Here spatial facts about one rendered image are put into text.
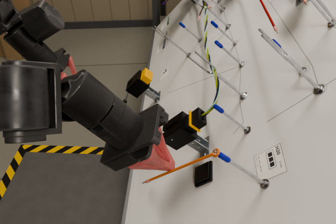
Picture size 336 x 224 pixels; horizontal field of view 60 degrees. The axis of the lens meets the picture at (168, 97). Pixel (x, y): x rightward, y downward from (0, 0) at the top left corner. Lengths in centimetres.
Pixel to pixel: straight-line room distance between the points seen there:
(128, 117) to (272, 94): 27
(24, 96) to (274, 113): 37
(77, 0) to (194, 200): 298
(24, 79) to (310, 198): 36
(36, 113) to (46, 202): 156
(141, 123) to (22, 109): 15
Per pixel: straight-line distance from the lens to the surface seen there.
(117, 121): 37
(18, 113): 33
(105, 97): 36
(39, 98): 33
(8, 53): 314
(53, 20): 68
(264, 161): 48
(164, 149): 45
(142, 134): 39
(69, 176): 193
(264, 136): 50
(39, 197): 191
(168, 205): 61
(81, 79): 36
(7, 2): 73
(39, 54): 72
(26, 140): 34
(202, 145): 57
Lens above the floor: 152
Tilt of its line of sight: 40 degrees down
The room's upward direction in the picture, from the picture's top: straight up
